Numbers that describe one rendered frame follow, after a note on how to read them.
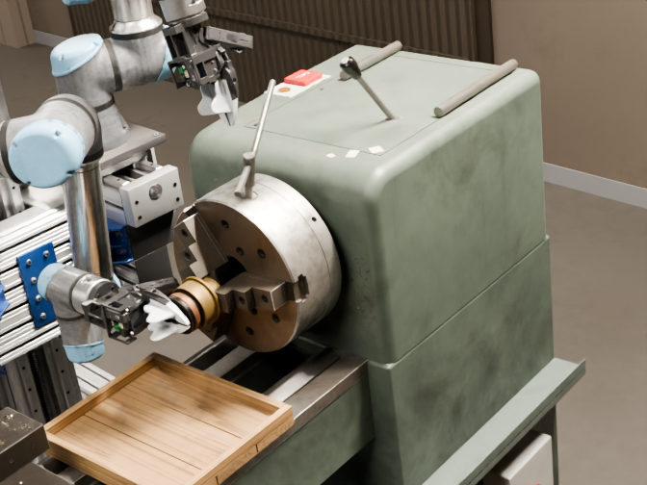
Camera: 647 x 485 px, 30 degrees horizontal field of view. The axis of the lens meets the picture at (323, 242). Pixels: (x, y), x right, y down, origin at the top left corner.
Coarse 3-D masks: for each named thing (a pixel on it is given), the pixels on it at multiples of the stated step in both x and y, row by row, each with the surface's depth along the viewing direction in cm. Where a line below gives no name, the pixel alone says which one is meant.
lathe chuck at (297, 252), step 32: (224, 192) 218; (256, 192) 217; (224, 224) 217; (256, 224) 211; (288, 224) 214; (256, 256) 215; (288, 256) 211; (320, 256) 216; (320, 288) 217; (256, 320) 223; (288, 320) 217
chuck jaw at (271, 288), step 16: (224, 288) 215; (240, 288) 214; (256, 288) 212; (272, 288) 211; (288, 288) 213; (304, 288) 215; (224, 304) 214; (240, 304) 214; (256, 304) 214; (272, 304) 211
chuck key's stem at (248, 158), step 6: (246, 156) 211; (252, 156) 211; (246, 162) 211; (252, 162) 211; (252, 168) 212; (252, 174) 213; (246, 180) 213; (252, 180) 213; (246, 186) 214; (252, 186) 214; (246, 192) 215; (252, 192) 216
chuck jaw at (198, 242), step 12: (192, 216) 219; (180, 228) 219; (192, 228) 218; (204, 228) 220; (192, 240) 218; (204, 240) 219; (216, 240) 220; (180, 252) 219; (192, 252) 217; (204, 252) 218; (216, 252) 220; (192, 264) 216; (204, 264) 217; (216, 264) 219
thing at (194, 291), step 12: (192, 276) 215; (180, 288) 213; (192, 288) 213; (204, 288) 213; (216, 288) 216; (180, 300) 211; (192, 300) 212; (204, 300) 212; (216, 300) 213; (192, 312) 211; (204, 312) 212; (216, 312) 214; (192, 324) 211; (204, 324) 214
